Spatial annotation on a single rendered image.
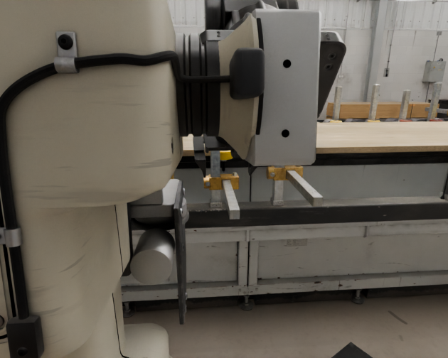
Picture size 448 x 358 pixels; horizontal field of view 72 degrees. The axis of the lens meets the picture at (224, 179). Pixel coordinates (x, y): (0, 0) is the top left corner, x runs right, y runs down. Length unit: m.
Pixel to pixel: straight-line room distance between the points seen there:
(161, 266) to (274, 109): 0.20
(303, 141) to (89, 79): 0.15
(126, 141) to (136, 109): 0.02
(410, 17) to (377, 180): 8.58
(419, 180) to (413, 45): 8.41
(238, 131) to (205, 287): 1.48
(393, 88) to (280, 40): 9.59
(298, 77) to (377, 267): 1.74
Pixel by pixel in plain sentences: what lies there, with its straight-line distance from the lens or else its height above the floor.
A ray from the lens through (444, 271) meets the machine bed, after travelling 2.17.
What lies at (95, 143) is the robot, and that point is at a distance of 0.17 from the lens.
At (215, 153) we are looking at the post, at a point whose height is 0.92.
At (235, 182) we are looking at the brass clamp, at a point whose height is 0.80.
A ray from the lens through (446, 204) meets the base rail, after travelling 1.58.
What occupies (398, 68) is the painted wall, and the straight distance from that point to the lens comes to 9.85.
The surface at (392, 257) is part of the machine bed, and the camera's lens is 1.95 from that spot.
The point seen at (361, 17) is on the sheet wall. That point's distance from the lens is 9.40.
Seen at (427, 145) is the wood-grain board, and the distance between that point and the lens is 1.67.
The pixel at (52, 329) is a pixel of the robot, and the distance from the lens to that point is 0.22.
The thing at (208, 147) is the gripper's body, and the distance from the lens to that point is 0.57.
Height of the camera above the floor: 1.18
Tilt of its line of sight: 18 degrees down
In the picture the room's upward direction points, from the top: straight up
